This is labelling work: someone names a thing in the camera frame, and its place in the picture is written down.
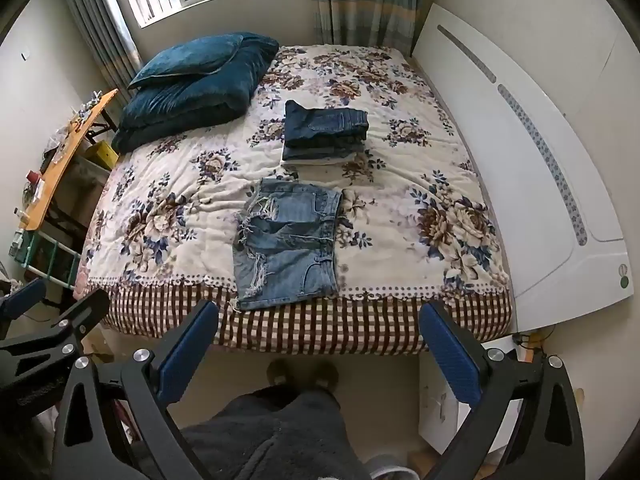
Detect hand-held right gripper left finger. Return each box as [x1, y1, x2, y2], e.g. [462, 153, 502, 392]
[50, 300, 220, 480]

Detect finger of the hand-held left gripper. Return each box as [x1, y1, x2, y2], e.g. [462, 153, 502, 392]
[0, 277, 49, 327]
[0, 288, 111, 413]

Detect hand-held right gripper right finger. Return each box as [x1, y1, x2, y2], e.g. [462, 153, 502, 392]
[419, 301, 587, 480]

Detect light blue denim shorts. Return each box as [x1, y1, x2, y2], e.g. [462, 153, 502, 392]
[231, 178, 344, 312]

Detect white-framed green rack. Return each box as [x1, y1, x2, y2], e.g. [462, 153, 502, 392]
[9, 227, 83, 291]

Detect white bedside cabinet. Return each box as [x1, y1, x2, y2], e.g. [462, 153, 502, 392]
[418, 336, 533, 457]

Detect person's slipper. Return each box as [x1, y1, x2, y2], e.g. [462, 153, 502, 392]
[306, 361, 340, 392]
[266, 358, 301, 390]

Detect checked bed sheet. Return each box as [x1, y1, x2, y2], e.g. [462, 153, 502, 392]
[74, 280, 517, 357]

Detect person's dark fleece clothing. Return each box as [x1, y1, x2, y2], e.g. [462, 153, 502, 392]
[177, 389, 372, 480]

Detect grey round bin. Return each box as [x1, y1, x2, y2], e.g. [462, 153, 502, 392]
[365, 454, 423, 480]

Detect wooden desk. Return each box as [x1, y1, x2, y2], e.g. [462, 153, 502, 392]
[19, 88, 120, 232]

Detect floral blanket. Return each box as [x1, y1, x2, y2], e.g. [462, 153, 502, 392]
[80, 44, 512, 307]

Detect yellow box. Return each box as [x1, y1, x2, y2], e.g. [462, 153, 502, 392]
[84, 140, 119, 171]

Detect white headboard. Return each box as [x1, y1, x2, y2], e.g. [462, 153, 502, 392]
[410, 2, 636, 335]

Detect folded grey jeans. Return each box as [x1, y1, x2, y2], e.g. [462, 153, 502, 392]
[281, 137, 367, 167]

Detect folded teal velvet quilt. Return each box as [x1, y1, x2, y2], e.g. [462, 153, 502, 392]
[110, 33, 280, 155]

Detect folded dark blue jeans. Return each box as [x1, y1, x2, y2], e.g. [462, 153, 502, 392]
[284, 100, 370, 150]

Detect grey-green striped curtain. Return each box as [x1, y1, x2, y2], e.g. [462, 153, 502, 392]
[56, 0, 145, 92]
[306, 0, 437, 60]

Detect teal velvet pillow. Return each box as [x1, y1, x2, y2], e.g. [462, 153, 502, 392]
[127, 33, 247, 90]

